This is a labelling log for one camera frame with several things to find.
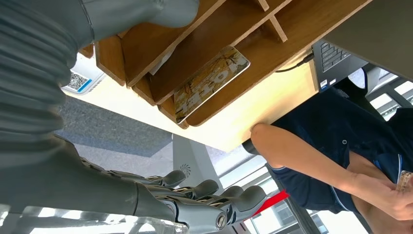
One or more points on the wooden compartment organizer box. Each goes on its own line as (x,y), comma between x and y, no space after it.
(145,42)

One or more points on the person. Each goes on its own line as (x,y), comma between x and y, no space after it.
(322,135)

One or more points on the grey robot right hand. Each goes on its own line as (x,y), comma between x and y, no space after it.
(64,181)

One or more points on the pale key card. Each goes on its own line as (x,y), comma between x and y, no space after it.
(161,63)

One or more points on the white card reader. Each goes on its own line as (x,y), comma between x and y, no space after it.
(84,77)

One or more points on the dark grey carpet mat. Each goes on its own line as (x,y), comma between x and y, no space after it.
(113,129)

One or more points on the grey laptop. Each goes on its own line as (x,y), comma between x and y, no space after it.
(332,61)

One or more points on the grey kiosk stand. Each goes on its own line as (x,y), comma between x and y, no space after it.
(190,155)

